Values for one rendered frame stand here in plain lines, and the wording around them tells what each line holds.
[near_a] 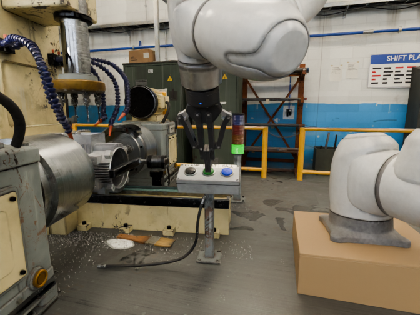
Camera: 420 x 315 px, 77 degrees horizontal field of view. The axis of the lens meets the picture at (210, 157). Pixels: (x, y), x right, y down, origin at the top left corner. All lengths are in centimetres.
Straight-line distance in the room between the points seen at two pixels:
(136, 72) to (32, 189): 395
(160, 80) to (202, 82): 377
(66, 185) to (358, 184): 72
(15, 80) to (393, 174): 117
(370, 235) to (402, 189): 18
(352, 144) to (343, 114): 513
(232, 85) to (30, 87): 308
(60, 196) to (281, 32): 61
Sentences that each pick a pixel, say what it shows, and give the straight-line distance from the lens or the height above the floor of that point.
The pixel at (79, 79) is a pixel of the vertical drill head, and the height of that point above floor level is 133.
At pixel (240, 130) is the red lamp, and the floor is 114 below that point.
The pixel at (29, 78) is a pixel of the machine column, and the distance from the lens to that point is 122.
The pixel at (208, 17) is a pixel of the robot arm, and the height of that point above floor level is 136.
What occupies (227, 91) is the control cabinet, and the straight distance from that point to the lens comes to 396.
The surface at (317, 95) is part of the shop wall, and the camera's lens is 582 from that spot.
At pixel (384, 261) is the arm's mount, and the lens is 72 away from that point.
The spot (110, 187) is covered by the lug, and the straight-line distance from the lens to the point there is 102.
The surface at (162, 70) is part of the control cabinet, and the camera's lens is 431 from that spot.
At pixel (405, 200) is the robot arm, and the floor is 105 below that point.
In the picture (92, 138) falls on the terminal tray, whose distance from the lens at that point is 105.
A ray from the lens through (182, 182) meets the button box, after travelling 72.
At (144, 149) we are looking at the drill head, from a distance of 124.
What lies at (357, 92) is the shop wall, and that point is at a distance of 595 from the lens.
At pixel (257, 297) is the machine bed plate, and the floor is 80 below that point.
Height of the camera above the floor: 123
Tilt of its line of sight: 10 degrees down
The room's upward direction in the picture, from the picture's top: straight up
